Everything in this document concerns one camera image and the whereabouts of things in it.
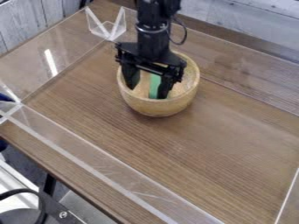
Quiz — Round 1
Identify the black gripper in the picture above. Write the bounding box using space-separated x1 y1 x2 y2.
116 24 187 99

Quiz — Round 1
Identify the green rectangular block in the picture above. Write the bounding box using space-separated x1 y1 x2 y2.
148 73 161 99

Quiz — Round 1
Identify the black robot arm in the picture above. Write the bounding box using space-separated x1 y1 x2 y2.
116 0 187 99

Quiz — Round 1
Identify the brown wooden bowl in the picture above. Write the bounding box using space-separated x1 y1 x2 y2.
116 51 201 117

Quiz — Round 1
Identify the blue object at edge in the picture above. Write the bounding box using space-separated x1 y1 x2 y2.
0 92 14 152

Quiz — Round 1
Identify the black table leg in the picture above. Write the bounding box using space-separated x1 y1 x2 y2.
42 174 56 196

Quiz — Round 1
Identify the clear acrylic corner bracket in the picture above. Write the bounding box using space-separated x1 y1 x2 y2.
84 7 126 41

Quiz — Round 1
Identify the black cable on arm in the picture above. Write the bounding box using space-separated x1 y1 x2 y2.
167 14 189 46

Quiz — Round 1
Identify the clear acrylic tray wall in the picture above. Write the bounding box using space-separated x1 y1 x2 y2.
0 89 224 224

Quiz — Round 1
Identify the metal base plate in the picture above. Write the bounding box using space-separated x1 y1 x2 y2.
53 190 117 224

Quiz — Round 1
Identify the black curved cable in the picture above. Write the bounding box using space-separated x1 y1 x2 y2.
0 188 49 224

